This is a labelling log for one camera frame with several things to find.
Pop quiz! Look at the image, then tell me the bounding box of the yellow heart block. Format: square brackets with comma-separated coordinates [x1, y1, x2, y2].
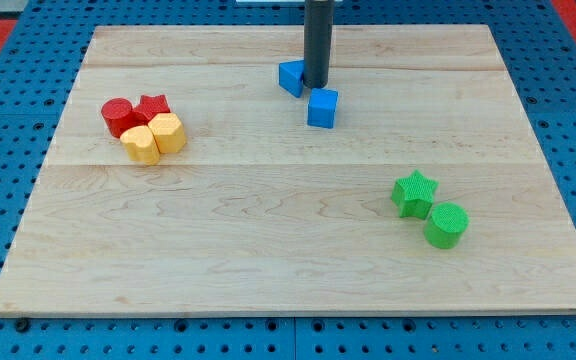
[120, 125, 160, 165]

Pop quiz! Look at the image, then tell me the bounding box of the blue cube block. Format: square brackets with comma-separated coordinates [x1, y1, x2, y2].
[307, 88, 338, 129]

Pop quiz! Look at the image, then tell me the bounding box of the blue triangle block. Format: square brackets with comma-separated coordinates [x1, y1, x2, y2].
[278, 60, 304, 98]

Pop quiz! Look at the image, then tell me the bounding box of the red star block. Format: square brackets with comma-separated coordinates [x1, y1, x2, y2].
[133, 94, 171, 125]

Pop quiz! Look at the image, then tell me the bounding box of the light wooden board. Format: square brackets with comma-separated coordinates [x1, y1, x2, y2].
[0, 25, 576, 318]

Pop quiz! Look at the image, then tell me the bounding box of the red cylinder block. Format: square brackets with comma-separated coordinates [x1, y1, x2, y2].
[101, 98, 138, 138]

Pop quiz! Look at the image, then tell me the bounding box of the green star block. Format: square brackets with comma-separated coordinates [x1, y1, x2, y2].
[391, 169, 439, 220]

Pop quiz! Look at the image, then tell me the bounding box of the yellow hexagon block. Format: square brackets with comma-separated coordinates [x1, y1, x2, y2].
[148, 113, 187, 154]

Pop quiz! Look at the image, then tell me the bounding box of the green cylinder block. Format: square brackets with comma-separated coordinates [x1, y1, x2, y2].
[423, 203, 469, 249]

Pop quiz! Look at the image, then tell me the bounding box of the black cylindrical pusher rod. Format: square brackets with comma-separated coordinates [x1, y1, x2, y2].
[303, 0, 335, 89]

